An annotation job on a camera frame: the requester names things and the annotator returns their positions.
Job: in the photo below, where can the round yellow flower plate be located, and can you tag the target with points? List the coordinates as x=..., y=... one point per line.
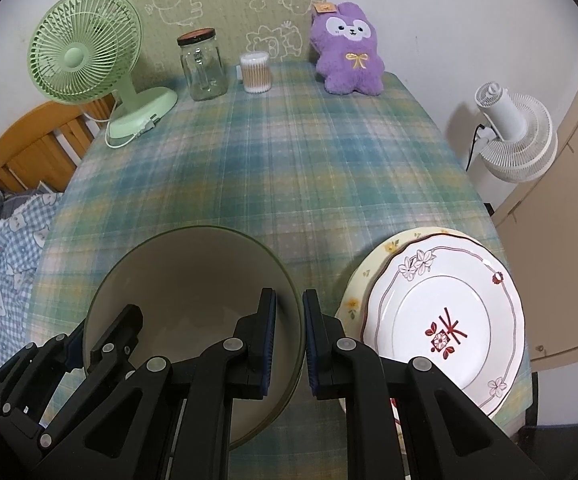
x=374, y=265

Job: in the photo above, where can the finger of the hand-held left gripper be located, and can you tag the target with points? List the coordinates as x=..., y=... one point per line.
x=124, y=320
x=74, y=355

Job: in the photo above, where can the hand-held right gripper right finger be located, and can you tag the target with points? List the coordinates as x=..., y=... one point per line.
x=311, y=345

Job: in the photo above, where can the purple plush bunny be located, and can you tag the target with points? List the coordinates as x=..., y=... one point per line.
x=351, y=50

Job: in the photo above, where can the wooden chair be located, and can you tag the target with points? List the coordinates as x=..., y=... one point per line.
x=24, y=150

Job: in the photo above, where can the green printed wall cloth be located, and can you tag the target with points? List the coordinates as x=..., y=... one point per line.
x=249, y=5

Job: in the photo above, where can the beige door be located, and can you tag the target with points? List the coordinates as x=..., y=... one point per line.
x=569, y=210

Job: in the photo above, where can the green desk fan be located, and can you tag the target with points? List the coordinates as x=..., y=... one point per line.
x=79, y=55

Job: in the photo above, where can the glass jar with dark lid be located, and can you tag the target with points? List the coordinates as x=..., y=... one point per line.
x=204, y=70

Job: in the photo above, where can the blue checked blanket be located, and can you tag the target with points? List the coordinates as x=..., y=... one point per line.
x=4, y=260

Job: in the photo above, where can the white floor fan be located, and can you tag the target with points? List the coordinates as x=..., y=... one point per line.
x=514, y=130

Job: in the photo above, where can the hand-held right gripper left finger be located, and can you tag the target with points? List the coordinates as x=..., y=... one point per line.
x=268, y=345

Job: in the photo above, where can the white plate red flower print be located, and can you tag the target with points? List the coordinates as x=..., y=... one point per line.
x=449, y=320

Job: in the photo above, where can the cotton swab container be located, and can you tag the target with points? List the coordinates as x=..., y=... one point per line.
x=255, y=72

